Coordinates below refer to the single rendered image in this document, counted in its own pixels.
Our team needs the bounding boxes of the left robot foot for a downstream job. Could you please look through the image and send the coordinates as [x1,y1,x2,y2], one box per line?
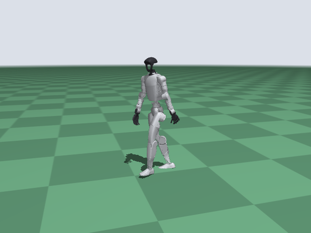
[139,168,154,176]

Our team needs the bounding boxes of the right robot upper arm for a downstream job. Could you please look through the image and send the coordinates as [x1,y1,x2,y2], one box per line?
[139,76,146,98]

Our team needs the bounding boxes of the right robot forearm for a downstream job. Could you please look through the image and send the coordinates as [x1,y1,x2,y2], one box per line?
[136,97,144,113]

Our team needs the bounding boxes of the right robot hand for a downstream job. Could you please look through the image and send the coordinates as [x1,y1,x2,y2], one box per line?
[132,108,140,125]

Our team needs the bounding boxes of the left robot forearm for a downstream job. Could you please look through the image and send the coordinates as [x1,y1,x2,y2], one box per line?
[165,93,175,114]

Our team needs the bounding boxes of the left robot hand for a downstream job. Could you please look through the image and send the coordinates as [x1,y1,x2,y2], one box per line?
[170,111,180,124]

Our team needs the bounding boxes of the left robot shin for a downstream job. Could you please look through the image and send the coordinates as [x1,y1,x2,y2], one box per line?
[147,141,157,170]

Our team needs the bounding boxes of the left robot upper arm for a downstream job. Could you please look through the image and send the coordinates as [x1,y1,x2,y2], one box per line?
[156,75,168,100]

